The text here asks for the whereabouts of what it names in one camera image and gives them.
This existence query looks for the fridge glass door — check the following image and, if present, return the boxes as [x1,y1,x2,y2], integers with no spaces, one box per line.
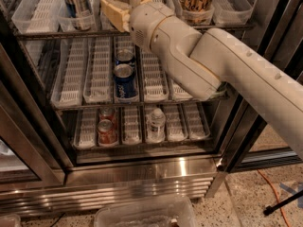
[0,45,66,192]

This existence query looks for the orange cable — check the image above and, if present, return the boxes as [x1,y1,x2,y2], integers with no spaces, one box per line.
[257,169,292,227]

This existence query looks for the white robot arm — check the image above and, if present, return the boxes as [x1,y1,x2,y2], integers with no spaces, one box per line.
[100,0,303,158]

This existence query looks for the small clear container corner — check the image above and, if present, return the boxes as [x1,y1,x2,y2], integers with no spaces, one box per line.
[0,215,21,227]

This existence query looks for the rear red soda can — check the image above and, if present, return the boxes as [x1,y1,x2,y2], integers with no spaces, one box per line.
[98,107,117,127]

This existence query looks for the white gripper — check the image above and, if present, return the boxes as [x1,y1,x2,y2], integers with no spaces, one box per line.
[100,0,174,52]

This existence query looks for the rear blue pepsi can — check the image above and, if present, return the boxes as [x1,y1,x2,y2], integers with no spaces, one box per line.
[116,49,135,67]

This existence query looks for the clear plastic bin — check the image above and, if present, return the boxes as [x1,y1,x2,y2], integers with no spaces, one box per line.
[94,196,198,227]

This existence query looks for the black tripod leg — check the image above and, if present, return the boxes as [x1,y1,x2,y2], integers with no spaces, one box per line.
[263,190,303,216]

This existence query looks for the clear water bottle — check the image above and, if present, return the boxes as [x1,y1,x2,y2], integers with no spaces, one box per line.
[148,108,166,143]

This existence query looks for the red soda can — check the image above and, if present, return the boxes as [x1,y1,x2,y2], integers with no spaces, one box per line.
[97,119,117,145]
[98,107,117,127]

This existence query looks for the top wire shelf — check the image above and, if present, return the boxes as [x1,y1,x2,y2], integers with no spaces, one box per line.
[16,23,255,41]

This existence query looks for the middle wire shelf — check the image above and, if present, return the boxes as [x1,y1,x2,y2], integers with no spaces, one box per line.
[51,92,230,111]

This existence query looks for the wire shelf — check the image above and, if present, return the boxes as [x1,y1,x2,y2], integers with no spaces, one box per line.
[16,23,255,41]
[51,92,230,111]

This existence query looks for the blue pepsi can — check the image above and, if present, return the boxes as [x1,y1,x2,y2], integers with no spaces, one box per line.
[114,64,137,99]
[116,49,135,67]

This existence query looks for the front green soda can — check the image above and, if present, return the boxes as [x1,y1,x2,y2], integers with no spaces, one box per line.
[211,82,227,98]

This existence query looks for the front red soda can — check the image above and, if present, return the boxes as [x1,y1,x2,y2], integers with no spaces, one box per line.
[97,119,117,145]

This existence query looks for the front blue pepsi can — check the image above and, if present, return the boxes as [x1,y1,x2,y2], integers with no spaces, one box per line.
[114,64,137,99]

